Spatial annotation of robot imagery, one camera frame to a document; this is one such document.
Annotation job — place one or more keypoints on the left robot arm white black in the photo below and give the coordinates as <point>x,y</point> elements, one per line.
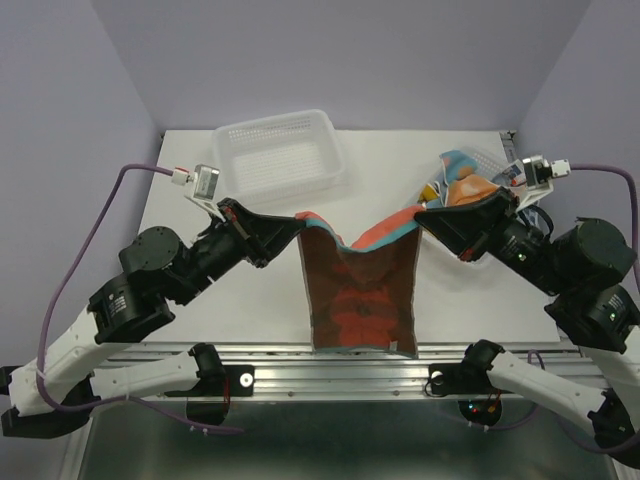
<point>57,393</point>

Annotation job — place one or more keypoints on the blue white patterned towel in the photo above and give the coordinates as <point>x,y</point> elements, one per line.
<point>512,176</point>

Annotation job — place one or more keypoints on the white perforated basket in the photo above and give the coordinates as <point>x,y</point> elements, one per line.
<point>488,167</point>
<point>278,157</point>

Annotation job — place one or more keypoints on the yellow patterned towel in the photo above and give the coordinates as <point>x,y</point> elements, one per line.
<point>431,192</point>

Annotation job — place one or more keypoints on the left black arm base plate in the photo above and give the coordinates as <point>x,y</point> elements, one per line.
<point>237,382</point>

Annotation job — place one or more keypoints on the red bear towel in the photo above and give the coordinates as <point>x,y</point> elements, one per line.
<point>360,295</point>

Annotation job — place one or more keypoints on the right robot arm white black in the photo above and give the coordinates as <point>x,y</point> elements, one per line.
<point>581,271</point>

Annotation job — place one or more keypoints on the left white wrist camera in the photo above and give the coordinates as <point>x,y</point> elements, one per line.
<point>198,185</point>

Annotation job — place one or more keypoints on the orange polka dot towel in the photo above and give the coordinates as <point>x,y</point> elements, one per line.
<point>468,190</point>

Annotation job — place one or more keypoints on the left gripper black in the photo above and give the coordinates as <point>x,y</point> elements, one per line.
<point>266,235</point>

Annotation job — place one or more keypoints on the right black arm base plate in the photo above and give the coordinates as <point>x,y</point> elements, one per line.
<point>457,379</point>

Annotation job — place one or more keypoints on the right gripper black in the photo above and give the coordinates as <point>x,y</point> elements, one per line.
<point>464,227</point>

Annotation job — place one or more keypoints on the light blue orange towel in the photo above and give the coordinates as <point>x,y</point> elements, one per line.
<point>457,165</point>

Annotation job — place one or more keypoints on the aluminium rail frame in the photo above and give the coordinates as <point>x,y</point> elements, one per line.
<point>333,416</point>

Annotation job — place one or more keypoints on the white perforated basket left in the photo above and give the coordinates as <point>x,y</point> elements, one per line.
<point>278,157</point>

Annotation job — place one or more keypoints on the white perforated basket right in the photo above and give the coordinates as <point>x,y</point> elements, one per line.
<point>488,167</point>

